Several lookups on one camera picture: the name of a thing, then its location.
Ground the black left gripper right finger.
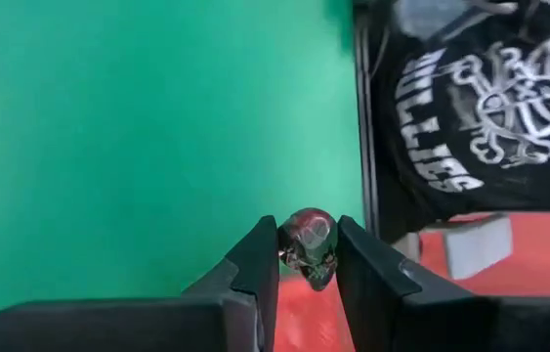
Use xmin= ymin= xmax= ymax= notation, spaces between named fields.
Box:
xmin=335 ymin=214 xmax=479 ymax=352

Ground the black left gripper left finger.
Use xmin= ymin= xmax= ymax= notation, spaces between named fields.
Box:
xmin=181 ymin=214 xmax=281 ymax=352

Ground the dark glossy skull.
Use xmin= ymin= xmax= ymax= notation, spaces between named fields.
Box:
xmin=277 ymin=207 xmax=340 ymax=292

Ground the person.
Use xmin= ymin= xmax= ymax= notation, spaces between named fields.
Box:
xmin=371 ymin=0 xmax=550 ymax=221

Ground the red plastic basket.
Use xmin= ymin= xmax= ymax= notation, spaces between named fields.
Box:
xmin=274 ymin=210 xmax=550 ymax=352

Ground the black table frame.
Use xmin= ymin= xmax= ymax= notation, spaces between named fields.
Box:
xmin=352 ymin=0 xmax=388 ymax=241

